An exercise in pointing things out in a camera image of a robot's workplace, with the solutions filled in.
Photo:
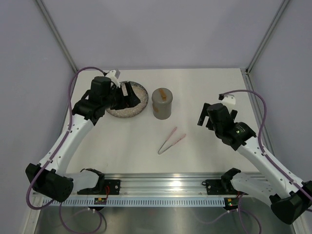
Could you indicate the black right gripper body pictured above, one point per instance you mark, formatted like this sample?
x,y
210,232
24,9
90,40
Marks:
x,y
209,124

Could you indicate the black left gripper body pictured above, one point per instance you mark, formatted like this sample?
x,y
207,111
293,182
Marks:
x,y
115,100

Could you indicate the grey lid with orange strap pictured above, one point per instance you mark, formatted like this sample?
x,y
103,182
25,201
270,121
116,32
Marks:
x,y
162,96

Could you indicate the grey cylindrical lunch box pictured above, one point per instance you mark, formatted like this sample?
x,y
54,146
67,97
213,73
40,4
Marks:
x,y
162,112

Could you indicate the pink handled metal tongs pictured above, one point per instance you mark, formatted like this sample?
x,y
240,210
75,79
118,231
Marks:
x,y
169,142

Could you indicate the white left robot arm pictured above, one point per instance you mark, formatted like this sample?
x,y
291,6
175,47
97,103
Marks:
x,y
81,122

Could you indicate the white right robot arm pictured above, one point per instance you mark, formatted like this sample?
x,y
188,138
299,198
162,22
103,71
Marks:
x,y
287,195

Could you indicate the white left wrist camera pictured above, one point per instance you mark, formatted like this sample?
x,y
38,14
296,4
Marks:
x,y
113,75

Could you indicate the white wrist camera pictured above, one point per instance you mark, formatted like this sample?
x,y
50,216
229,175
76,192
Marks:
x,y
113,75
228,99

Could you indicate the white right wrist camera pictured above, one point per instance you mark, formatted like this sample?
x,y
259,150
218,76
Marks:
x,y
228,99

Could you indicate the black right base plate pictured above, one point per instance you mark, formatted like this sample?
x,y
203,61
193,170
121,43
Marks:
x,y
215,187

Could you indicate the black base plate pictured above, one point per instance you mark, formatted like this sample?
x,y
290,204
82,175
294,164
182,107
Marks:
x,y
110,186
215,187

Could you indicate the aluminium front rail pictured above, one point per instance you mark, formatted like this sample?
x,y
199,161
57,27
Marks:
x,y
156,182

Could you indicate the white perforated cable duct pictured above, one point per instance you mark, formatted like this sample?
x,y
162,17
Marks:
x,y
80,201

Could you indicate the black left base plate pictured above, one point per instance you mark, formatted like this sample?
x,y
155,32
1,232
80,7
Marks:
x,y
110,186

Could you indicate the left aluminium frame post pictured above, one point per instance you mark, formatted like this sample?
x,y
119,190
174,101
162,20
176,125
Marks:
x,y
42,8

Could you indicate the aluminium frame post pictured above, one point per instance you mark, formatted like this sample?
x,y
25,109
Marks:
x,y
42,8
268,34

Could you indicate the right aluminium frame post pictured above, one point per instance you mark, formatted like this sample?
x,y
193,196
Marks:
x,y
268,34

